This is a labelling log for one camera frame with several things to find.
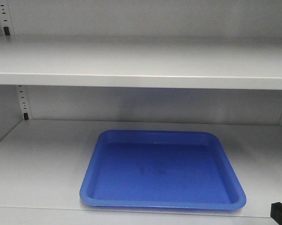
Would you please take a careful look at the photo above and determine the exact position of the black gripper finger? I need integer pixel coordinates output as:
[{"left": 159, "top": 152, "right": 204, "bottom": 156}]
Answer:
[{"left": 271, "top": 202, "right": 282, "bottom": 225}]

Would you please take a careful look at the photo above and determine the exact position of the blue plastic tray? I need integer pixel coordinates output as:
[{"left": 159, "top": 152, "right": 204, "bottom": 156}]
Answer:
[{"left": 80, "top": 130, "right": 246, "bottom": 210}]

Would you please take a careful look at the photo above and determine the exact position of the upper grey shelf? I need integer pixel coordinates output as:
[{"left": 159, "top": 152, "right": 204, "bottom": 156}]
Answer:
[{"left": 0, "top": 36, "right": 282, "bottom": 90}]

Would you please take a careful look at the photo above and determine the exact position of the grey shelf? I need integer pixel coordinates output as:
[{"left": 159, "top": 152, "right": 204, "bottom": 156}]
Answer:
[
  {"left": 0, "top": 36, "right": 282, "bottom": 90},
  {"left": 0, "top": 120, "right": 282, "bottom": 225}
]

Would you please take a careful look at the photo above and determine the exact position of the lower grey shelf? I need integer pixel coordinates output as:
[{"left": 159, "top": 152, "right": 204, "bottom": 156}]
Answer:
[{"left": 0, "top": 120, "right": 282, "bottom": 225}]

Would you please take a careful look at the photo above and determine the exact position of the left shelf rail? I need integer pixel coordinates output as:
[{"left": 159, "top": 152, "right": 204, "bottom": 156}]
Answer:
[{"left": 0, "top": 0, "right": 32, "bottom": 120}]

